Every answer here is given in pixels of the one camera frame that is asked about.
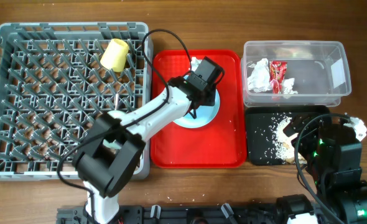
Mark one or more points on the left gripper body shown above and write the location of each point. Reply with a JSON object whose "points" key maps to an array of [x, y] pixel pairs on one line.
{"points": [[209, 94]]}

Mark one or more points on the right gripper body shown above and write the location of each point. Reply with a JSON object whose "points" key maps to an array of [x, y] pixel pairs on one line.
{"points": [[306, 149]]}

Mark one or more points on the light blue plate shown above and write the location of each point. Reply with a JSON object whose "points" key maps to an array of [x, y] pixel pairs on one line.
{"points": [[193, 118]]}

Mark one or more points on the rice and peanut shell waste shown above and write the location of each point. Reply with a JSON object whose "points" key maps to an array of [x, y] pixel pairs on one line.
{"points": [[269, 145]]}

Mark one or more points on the white tissue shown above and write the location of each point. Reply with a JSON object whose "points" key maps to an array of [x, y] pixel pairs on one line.
{"points": [[287, 86], [259, 80]]}

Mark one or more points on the red snack wrapper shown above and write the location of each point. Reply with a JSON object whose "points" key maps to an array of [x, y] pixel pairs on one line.
{"points": [[277, 70]]}

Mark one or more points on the yellow plastic cup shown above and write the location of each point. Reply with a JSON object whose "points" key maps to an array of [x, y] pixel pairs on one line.
{"points": [[114, 57]]}

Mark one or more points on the white plastic fork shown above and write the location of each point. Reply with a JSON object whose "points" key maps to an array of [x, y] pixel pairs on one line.
{"points": [[116, 101]]}

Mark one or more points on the mint green bowl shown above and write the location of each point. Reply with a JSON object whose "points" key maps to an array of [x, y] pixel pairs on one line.
{"points": [[112, 144]]}

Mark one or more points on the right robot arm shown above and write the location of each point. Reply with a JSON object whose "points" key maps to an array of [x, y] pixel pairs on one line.
{"points": [[327, 154]]}

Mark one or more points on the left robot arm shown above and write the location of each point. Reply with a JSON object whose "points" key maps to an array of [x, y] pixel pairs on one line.
{"points": [[109, 154]]}

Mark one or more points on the grey dishwasher rack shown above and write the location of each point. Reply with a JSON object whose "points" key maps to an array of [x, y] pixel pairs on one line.
{"points": [[53, 87]]}

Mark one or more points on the black plastic bin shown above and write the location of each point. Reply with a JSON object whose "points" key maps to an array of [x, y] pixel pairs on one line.
{"points": [[251, 113]]}

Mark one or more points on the red plastic tray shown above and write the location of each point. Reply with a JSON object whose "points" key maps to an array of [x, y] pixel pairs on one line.
{"points": [[219, 144]]}

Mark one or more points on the clear plastic bin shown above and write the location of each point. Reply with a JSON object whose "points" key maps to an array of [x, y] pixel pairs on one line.
{"points": [[319, 69]]}

